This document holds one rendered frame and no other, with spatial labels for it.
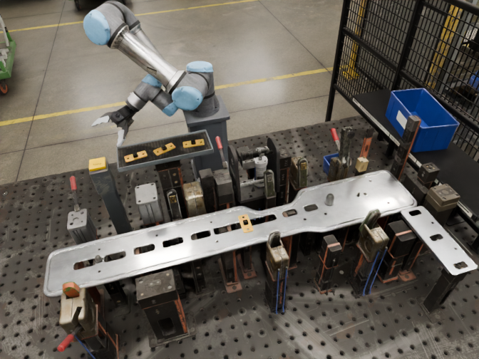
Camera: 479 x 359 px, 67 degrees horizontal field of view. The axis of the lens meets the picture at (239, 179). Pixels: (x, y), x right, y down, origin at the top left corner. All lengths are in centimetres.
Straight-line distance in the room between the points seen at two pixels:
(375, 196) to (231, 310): 72
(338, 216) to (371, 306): 39
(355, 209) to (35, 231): 148
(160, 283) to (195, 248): 18
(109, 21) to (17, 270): 113
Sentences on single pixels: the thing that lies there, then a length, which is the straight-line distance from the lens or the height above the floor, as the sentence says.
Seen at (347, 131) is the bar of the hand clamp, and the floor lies 121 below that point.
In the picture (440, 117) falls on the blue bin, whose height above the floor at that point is 112.
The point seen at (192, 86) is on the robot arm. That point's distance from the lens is 153.
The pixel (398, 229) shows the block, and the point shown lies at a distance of 145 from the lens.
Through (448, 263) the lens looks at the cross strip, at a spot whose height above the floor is 100.
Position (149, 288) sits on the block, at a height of 103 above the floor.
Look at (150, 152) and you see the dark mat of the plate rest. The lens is 146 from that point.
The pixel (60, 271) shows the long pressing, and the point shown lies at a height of 100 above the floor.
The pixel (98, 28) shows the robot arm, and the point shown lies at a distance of 157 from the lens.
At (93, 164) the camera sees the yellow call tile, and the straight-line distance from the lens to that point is 148.
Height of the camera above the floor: 204
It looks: 43 degrees down
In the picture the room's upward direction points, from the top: 3 degrees counter-clockwise
